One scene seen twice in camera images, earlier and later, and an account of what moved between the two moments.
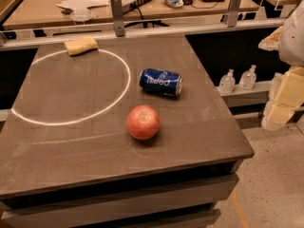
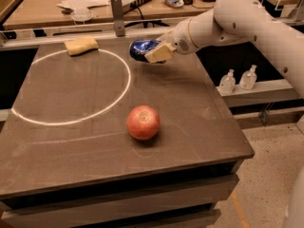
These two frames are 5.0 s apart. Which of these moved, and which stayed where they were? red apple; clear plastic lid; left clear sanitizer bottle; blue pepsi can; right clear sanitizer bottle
Moved: blue pepsi can
Stayed: red apple; right clear sanitizer bottle; clear plastic lid; left clear sanitizer bottle
